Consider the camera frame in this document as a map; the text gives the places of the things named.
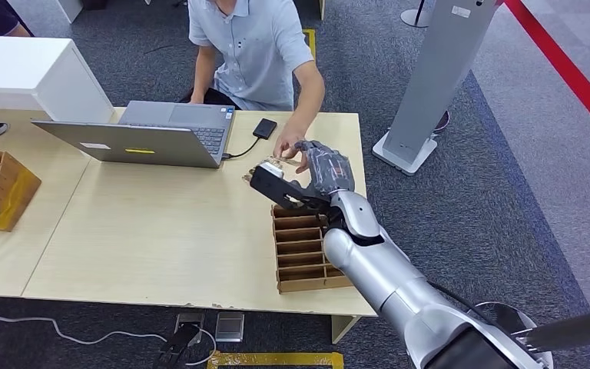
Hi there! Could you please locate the pale wooden table leg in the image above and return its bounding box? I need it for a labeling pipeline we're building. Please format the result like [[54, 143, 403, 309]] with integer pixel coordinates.
[[330, 314, 363, 345]]

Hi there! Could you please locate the white cabinet box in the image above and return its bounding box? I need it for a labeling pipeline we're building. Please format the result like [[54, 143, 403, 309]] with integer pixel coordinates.
[[0, 35, 116, 125]]

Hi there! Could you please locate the silver laptop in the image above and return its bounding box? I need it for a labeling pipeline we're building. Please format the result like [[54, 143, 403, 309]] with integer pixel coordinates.
[[31, 100, 237, 170]]

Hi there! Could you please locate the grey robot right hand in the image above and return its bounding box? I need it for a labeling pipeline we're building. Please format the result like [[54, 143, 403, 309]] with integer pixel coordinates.
[[293, 140, 356, 198]]

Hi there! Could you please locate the black power adapter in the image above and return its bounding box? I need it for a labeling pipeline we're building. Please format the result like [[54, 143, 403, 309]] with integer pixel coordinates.
[[153, 324, 202, 369]]

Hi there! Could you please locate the black drive cable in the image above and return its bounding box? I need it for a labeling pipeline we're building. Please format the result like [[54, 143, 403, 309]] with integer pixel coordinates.
[[220, 136, 261, 161]]

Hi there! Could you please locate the person's left hand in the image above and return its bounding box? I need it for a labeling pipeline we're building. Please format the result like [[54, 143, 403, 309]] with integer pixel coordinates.
[[273, 131, 310, 175]]

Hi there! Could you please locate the red barrier belt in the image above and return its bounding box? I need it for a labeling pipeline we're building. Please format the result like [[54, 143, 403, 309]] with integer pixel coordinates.
[[501, 0, 590, 152]]

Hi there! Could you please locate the brown slotted card holder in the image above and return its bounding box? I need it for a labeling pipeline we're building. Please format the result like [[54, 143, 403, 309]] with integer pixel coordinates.
[[270, 203, 356, 295], [0, 148, 43, 233]]

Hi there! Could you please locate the dark round floor disc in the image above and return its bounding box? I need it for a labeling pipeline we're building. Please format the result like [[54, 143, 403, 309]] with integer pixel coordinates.
[[431, 111, 451, 135]]

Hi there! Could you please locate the grey kiosk stand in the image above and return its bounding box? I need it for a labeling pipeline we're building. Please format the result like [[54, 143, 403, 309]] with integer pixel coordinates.
[[371, 0, 499, 178]]

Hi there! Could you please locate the black external drive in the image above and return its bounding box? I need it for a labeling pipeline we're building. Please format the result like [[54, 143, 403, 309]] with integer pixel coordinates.
[[252, 118, 279, 141]]

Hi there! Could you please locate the yellow floor tape strip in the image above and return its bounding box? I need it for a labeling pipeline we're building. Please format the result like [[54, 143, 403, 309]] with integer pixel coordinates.
[[302, 28, 317, 59]]

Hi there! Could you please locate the white floor cable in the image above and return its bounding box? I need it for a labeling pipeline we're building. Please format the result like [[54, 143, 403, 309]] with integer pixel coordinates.
[[0, 309, 218, 367]]

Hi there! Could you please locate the yellow floor tape frame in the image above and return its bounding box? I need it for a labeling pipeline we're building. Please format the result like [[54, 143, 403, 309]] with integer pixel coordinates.
[[206, 351, 346, 369]]

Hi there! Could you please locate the metal floor plate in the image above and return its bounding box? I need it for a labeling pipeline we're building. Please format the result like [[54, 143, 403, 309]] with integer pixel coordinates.
[[214, 311, 246, 344]]

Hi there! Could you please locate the chrome stanchion post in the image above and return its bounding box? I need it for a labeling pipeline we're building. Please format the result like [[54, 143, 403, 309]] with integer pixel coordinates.
[[465, 300, 590, 369], [399, 0, 437, 29]]

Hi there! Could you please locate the white furniture block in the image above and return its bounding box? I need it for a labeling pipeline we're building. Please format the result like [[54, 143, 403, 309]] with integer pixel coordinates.
[[5, 0, 85, 25]]

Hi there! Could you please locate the floor socket box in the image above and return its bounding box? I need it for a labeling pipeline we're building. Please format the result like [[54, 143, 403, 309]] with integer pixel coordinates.
[[174, 311, 206, 338]]

